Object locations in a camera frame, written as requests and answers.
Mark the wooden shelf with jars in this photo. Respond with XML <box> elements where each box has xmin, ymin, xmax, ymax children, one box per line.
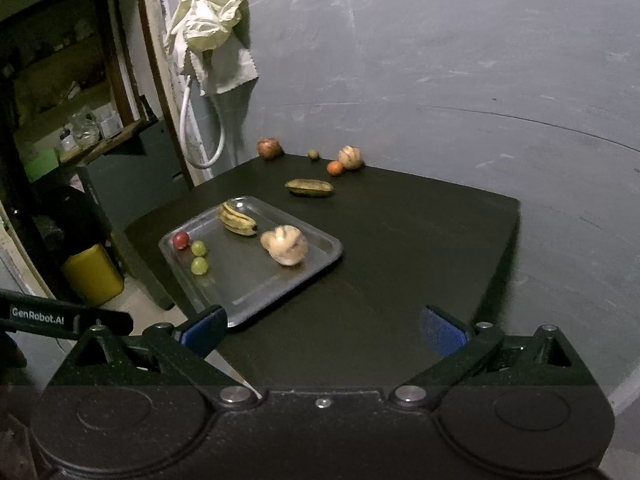
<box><xmin>14</xmin><ymin>102</ymin><xmax>124</xmax><ymax>162</ymax></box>

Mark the red tomato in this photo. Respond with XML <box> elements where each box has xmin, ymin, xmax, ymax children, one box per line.
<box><xmin>171</xmin><ymin>231</ymin><xmax>190</xmax><ymax>250</ymax></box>

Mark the yellow banana in tray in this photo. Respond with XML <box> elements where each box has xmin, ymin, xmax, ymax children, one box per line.
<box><xmin>218</xmin><ymin>202</ymin><xmax>257</xmax><ymax>237</ymax></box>

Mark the white hose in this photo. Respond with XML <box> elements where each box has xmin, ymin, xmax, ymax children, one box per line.
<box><xmin>178</xmin><ymin>77</ymin><xmax>227</xmax><ymax>170</ymax></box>

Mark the orange fruit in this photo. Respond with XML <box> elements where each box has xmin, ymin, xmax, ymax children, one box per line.
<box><xmin>326</xmin><ymin>160</ymin><xmax>345</xmax><ymax>177</ymax></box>

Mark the dark green cabinet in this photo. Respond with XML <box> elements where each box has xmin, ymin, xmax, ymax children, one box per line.
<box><xmin>77</xmin><ymin>120</ymin><xmax>189</xmax><ymax>310</ymax></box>

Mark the spotted banana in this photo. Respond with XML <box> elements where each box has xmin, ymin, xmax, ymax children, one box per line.
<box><xmin>284</xmin><ymin>179</ymin><xmax>334</xmax><ymax>196</ymax></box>

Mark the green lime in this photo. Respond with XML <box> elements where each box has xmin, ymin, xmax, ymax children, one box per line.
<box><xmin>190</xmin><ymin>256</ymin><xmax>209</xmax><ymax>276</ymax></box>
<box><xmin>190</xmin><ymin>240</ymin><xmax>207</xmax><ymax>257</ymax></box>

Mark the pale ribbed fruit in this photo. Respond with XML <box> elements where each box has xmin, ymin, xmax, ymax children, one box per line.
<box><xmin>337</xmin><ymin>145</ymin><xmax>363</xmax><ymax>170</ymax></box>
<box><xmin>260</xmin><ymin>226</ymin><xmax>308</xmax><ymax>266</ymax></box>

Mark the metal tray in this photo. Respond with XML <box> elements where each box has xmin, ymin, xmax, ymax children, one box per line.
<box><xmin>158</xmin><ymin>196</ymin><xmax>343</xmax><ymax>327</ymax></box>

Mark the red-brown apple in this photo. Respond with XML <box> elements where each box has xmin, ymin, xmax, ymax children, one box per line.
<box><xmin>256</xmin><ymin>138</ymin><xmax>283</xmax><ymax>160</ymax></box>

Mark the hanging white cloth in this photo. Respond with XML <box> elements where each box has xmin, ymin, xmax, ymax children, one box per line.
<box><xmin>165</xmin><ymin>0</ymin><xmax>258</xmax><ymax>96</ymax></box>

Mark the yellow container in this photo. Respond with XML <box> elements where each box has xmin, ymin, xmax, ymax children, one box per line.
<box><xmin>63</xmin><ymin>244</ymin><xmax>125</xmax><ymax>307</ymax></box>

